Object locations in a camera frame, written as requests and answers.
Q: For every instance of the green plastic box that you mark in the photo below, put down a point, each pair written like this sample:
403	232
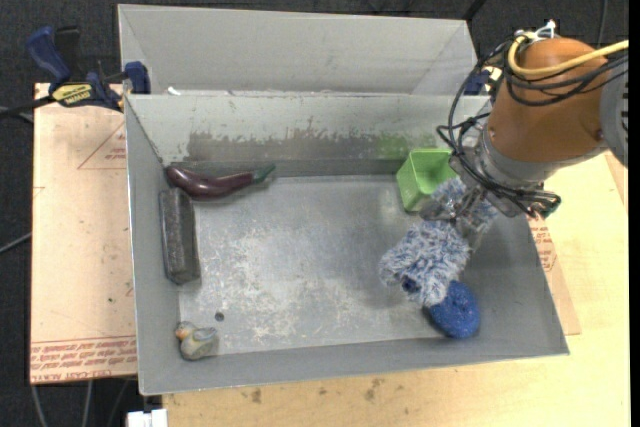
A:
417	180

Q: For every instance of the grey toy duck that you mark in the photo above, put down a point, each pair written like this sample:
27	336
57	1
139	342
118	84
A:
196	341

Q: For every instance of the brown cardboard board, red print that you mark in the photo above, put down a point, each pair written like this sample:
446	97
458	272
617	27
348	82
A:
75	225

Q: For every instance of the dark green flat block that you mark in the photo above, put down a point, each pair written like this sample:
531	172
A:
179	235

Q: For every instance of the blue round sponge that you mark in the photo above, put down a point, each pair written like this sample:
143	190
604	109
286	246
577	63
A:
457	312

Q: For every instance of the purple toy eggplant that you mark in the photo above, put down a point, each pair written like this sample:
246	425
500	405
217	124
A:
205	185

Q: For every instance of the blue and white fluffy cloth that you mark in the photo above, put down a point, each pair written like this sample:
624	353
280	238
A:
430	260

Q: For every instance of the grey metal bin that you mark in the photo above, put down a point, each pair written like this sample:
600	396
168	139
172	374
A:
300	255

